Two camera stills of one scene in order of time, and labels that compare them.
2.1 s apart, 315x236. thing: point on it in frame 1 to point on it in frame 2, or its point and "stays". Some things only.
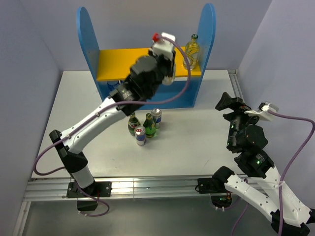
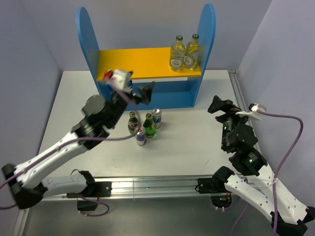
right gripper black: (239, 107) to (226, 105)
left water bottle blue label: (112, 87) stays
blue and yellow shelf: (110, 68) stays
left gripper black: (169, 63) to (146, 91)
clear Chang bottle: (192, 51) stays
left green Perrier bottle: (133, 123) stays
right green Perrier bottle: (150, 126) stays
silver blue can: (157, 115) stays
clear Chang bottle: (167, 80) to (177, 52)
